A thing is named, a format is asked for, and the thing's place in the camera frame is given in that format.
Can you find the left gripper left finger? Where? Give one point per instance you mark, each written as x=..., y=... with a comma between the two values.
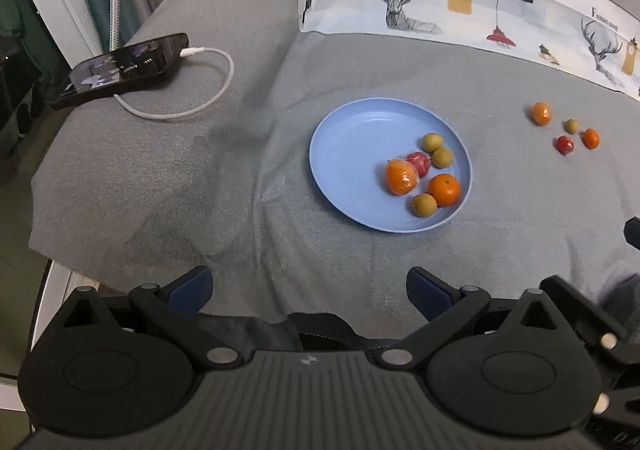
x=171, y=309

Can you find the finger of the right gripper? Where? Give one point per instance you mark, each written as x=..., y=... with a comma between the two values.
x=632, y=232

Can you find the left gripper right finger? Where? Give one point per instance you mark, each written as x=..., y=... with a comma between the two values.
x=449, y=312

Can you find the small orange tangerine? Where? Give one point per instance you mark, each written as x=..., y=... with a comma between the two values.
x=590, y=138

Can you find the green fruit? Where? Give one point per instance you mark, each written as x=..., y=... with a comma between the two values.
x=442, y=157
x=572, y=126
x=424, y=205
x=431, y=142

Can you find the red fruit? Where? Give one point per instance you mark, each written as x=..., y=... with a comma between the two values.
x=420, y=161
x=564, y=145

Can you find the large orange mandarin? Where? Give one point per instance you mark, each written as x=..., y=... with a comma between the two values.
x=445, y=189

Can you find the orange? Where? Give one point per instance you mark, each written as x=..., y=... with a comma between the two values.
x=401, y=177
x=540, y=113

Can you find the blue plastic plate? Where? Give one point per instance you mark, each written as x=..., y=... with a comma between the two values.
x=351, y=146

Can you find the grey printed sofa cover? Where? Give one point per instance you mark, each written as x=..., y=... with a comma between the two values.
x=214, y=170

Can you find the black smartphone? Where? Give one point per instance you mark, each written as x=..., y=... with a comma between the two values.
x=127, y=69

